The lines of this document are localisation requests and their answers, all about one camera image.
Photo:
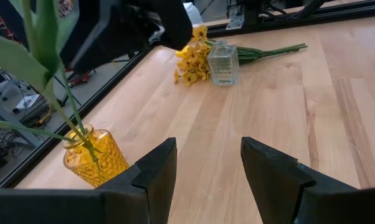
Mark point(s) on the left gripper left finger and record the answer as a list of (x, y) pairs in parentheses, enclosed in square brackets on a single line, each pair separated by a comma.
[(153, 186)]

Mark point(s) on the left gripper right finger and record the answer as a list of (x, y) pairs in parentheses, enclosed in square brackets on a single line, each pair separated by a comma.
[(278, 186)]

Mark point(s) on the yellow artificial flower bunch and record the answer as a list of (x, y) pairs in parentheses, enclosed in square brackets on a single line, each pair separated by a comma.
[(193, 70), (200, 33)]

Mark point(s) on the yellow artificial tulip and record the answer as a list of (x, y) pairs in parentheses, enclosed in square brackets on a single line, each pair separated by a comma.
[(182, 52)]

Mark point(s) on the red artificial tulip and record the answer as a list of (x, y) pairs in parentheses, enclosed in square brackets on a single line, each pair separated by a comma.
[(25, 130), (16, 59), (47, 40)]

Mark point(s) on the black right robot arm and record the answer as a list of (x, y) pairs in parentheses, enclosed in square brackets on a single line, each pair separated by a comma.
[(253, 8)]

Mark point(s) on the clear glass vase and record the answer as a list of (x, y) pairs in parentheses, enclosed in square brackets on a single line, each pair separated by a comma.
[(224, 63)]

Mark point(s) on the amber glass vase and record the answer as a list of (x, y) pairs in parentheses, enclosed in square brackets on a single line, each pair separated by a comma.
[(91, 161)]

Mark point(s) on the black computer tower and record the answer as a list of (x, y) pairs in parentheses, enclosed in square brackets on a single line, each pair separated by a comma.
[(112, 37)]

